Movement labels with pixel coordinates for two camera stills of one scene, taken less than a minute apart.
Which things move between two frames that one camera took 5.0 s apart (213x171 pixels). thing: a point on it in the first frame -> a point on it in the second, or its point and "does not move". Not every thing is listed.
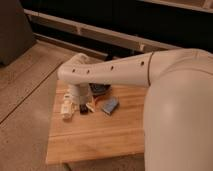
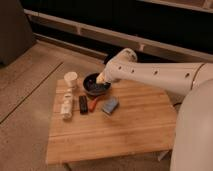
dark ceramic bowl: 98,88 does not move
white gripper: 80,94 -> 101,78
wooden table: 94,135 does not move
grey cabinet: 16,34 does not move
